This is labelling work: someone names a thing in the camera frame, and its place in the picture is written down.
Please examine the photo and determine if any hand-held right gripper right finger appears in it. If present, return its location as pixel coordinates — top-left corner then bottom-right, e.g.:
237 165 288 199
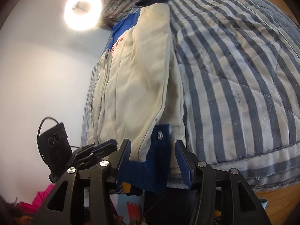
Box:
175 140 272 225

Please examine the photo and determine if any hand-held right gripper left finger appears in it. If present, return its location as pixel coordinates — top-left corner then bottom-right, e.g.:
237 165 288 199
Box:
30 139 132 225

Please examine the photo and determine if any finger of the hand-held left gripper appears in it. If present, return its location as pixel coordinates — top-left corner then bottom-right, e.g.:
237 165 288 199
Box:
73 149 115 169
82 139 118 156

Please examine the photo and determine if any beige and blue work jacket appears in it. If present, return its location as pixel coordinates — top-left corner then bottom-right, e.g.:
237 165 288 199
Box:
87 3 185 194

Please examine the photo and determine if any blue striped quilted mat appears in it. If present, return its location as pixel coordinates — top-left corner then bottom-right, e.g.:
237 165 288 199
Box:
81 0 300 190

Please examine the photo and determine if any folded floral quilt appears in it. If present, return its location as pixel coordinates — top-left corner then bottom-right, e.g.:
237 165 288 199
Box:
101 0 143 27

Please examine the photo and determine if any white ring light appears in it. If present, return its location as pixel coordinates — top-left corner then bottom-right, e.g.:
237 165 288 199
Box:
64 0 103 31

